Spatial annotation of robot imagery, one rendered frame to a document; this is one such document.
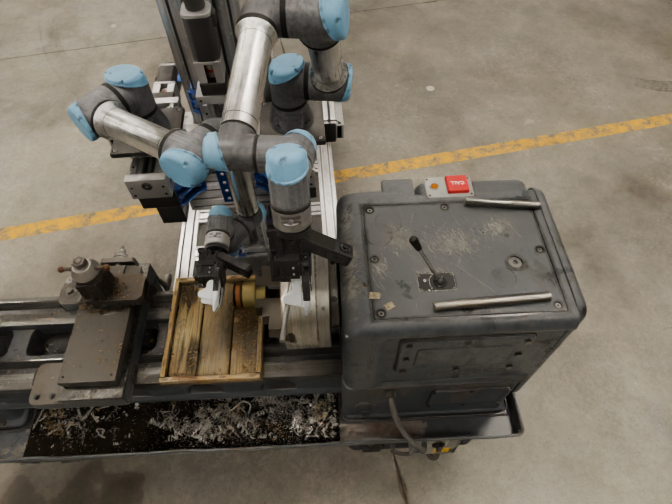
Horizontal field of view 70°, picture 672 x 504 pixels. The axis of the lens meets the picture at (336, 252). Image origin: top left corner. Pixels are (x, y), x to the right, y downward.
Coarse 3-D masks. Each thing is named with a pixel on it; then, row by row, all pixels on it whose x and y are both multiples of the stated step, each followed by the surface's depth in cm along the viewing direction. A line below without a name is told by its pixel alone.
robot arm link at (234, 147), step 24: (264, 0) 106; (240, 24) 106; (264, 24) 105; (240, 48) 103; (264, 48) 104; (240, 72) 100; (264, 72) 103; (240, 96) 97; (240, 120) 95; (216, 144) 93; (240, 144) 93; (216, 168) 96; (240, 168) 95
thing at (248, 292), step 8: (248, 280) 137; (240, 288) 135; (248, 288) 134; (256, 288) 135; (264, 288) 135; (240, 296) 134; (248, 296) 134; (256, 296) 135; (264, 296) 135; (240, 304) 135; (248, 304) 134
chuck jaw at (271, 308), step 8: (256, 304) 133; (264, 304) 133; (272, 304) 133; (280, 304) 133; (256, 312) 134; (264, 312) 131; (272, 312) 131; (280, 312) 131; (264, 320) 132; (272, 320) 129; (280, 320) 129; (272, 328) 127; (280, 328) 127; (272, 336) 129; (288, 336) 127
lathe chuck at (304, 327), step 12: (312, 264) 125; (312, 276) 123; (312, 288) 122; (312, 300) 122; (300, 312) 123; (312, 312) 123; (288, 324) 124; (300, 324) 124; (312, 324) 124; (300, 336) 126; (312, 336) 127; (288, 348) 132; (300, 348) 134
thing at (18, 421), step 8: (32, 408) 174; (0, 416) 169; (8, 416) 169; (16, 416) 169; (24, 416) 170; (0, 424) 168; (8, 424) 169; (16, 424) 169; (24, 424) 170; (24, 464) 213; (32, 464) 213
